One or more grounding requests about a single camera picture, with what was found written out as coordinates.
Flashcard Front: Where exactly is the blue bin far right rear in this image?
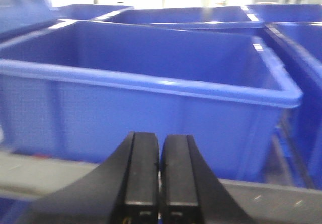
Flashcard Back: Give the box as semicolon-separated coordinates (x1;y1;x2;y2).
247;4;321;23

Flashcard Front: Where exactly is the blue bin far left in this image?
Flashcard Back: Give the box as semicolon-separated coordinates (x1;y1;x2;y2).
0;0;134;43

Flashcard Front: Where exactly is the blue bin behind centre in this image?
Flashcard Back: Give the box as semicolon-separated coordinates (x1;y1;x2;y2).
101;6;265;35

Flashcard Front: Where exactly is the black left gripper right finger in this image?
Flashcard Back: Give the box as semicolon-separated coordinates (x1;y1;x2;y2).
161;135;254;223

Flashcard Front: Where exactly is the blue plastic bin centre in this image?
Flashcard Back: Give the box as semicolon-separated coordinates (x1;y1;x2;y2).
1;21;302;181

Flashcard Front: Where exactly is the blue plastic bin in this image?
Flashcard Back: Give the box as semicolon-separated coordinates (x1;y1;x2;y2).
264;22;321;189
1;21;302;181

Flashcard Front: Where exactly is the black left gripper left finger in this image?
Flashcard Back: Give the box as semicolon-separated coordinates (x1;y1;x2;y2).
17;132;159;223

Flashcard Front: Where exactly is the blue plastic bin right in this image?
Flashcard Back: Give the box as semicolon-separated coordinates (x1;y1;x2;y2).
264;22;321;189

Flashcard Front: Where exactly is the stainless steel shelf rack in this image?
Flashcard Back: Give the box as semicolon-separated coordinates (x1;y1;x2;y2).
1;152;321;223

